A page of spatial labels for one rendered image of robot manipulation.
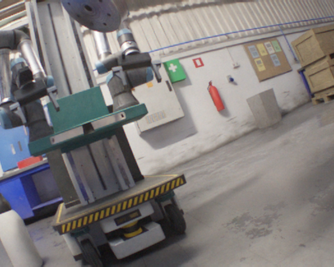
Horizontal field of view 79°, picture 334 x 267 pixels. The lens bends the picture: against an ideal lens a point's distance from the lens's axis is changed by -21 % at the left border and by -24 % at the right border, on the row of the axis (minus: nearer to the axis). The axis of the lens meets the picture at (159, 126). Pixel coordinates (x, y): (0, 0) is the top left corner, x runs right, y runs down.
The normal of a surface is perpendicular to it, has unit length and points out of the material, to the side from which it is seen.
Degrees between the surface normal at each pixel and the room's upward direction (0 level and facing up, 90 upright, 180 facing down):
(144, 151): 90
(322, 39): 90
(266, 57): 90
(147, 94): 90
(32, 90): 67
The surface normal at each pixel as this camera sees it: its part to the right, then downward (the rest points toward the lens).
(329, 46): 0.14, -0.12
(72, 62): 0.35, -0.19
